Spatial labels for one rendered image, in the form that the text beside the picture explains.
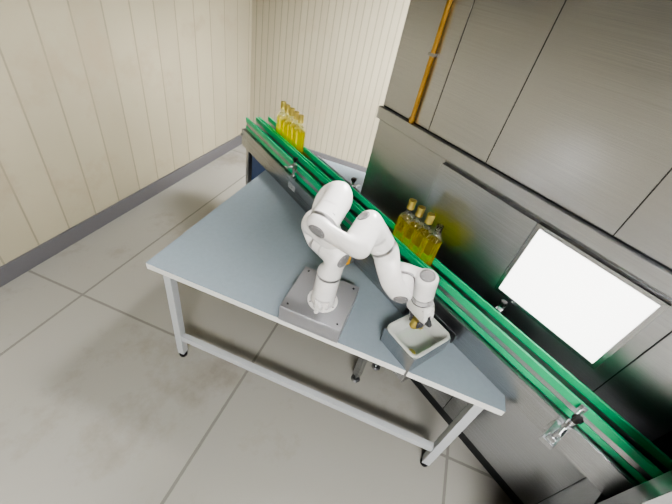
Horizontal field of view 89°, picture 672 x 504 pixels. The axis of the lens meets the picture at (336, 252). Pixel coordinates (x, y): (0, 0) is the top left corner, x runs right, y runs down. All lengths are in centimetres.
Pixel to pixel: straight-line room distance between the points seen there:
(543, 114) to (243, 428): 191
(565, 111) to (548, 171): 19
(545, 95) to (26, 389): 262
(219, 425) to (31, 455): 79
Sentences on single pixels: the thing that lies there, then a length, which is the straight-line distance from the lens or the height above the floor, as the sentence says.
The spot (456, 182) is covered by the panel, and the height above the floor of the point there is 128.
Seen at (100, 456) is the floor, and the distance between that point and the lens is 213.
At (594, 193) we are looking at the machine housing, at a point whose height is 149.
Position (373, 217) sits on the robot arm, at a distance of 96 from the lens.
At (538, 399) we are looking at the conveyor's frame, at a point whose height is 86.
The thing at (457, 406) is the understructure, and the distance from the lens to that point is 213.
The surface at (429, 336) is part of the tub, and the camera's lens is 156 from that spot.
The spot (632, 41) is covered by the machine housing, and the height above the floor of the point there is 188.
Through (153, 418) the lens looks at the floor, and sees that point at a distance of 214.
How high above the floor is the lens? 189
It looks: 39 degrees down
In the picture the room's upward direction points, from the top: 13 degrees clockwise
